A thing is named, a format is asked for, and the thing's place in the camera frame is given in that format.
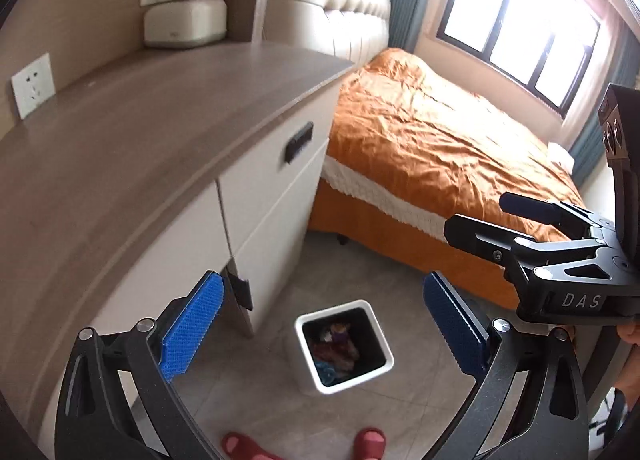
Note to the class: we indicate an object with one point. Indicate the white square trash bin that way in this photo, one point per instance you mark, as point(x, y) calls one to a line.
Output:
point(337, 348)

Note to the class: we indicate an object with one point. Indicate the beige padded headboard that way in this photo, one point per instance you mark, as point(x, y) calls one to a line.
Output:
point(353, 30)

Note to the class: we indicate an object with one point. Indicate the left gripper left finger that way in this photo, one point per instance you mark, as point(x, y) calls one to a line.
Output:
point(94, 420)

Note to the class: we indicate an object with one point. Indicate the white wall socket centre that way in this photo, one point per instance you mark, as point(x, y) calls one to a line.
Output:
point(33, 85)

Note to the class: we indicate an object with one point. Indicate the red slipper right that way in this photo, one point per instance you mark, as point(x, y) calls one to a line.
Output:
point(369, 444)

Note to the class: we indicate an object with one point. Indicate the red slipper left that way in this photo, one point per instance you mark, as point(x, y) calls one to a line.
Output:
point(238, 446)

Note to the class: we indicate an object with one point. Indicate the person's right hand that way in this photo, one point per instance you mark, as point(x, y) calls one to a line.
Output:
point(628, 382)

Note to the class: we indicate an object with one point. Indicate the red slipper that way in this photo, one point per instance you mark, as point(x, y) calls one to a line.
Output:
point(369, 444)
point(238, 446)

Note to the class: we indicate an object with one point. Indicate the black door handle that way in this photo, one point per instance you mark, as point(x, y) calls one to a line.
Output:
point(241, 291)

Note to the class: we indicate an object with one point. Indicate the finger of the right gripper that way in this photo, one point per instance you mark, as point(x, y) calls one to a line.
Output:
point(571, 220)
point(485, 240)

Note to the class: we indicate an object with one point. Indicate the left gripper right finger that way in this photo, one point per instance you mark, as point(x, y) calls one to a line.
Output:
point(550, 420)

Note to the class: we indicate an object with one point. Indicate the white cabinet drawer front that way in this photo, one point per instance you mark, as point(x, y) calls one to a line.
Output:
point(252, 185)

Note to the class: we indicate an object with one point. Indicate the orange bed cover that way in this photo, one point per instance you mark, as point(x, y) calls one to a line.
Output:
point(440, 148)

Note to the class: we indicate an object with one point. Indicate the window with dark frame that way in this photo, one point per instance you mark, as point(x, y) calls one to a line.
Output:
point(543, 45)

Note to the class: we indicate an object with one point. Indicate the white tissue box appliance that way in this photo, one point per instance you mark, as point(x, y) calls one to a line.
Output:
point(185, 24)

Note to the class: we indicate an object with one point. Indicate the black drawer handle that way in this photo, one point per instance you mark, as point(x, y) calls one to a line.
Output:
point(298, 142)

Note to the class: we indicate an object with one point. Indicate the white cabinet door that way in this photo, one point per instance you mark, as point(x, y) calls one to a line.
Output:
point(268, 257)

